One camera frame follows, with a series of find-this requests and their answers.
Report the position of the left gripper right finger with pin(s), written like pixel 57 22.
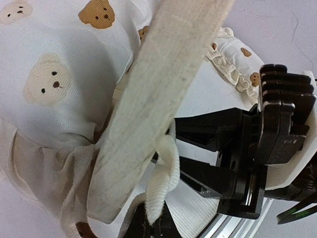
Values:
pixel 164 226

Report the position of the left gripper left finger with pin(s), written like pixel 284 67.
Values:
pixel 139 226

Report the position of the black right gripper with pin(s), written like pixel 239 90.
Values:
pixel 236 178

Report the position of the bear print cream cushion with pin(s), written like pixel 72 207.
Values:
pixel 88 94

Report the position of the small bear print pillow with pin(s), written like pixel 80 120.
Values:
pixel 238 64

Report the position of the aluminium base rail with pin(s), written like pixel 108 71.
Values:
pixel 223 226

